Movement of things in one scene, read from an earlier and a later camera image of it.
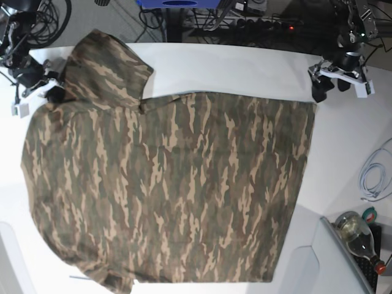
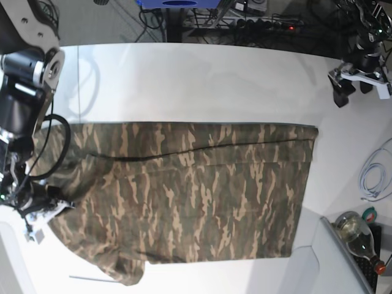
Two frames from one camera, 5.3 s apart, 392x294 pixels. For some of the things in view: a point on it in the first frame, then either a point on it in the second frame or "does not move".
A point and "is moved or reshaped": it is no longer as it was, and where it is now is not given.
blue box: x=179 y=3 does not move
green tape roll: x=370 y=215 does not move
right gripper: x=348 y=68 → x=368 y=71
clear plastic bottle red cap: x=359 y=239 does not move
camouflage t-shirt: x=195 y=186 is moved or reshaped
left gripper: x=33 y=79 → x=38 y=204
